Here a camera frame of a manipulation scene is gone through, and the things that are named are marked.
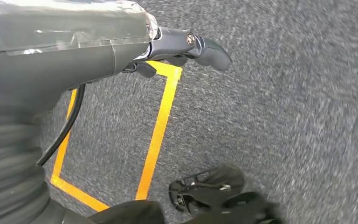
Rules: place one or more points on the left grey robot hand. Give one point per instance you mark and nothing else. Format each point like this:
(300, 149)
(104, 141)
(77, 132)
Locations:
(58, 61)

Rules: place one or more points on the yellow floor tape square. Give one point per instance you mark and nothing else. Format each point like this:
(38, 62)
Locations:
(159, 130)

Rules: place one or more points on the black robot foot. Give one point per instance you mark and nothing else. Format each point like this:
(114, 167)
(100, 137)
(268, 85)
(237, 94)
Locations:
(216, 182)

